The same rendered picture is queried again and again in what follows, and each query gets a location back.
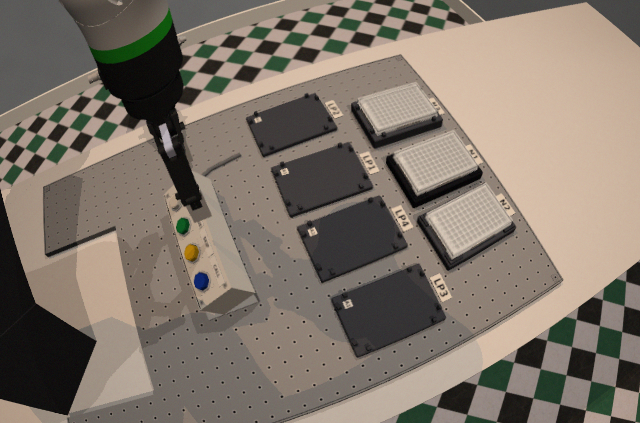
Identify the white label reading lp4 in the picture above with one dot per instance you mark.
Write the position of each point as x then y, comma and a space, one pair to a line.
402, 218

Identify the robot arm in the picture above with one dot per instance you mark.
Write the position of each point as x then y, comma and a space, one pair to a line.
133, 42

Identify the white label reading n1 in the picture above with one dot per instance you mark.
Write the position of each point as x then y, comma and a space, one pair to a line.
478, 159

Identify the white label reading lp1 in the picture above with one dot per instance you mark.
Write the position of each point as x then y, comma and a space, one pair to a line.
369, 163

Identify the white n2 label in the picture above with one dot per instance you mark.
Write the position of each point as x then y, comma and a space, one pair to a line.
506, 204

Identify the white button panel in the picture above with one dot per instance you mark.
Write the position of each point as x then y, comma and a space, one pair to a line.
222, 282

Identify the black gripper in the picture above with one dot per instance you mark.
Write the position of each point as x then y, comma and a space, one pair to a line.
155, 108

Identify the white label reading lp3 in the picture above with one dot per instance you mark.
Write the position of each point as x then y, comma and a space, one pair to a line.
440, 287

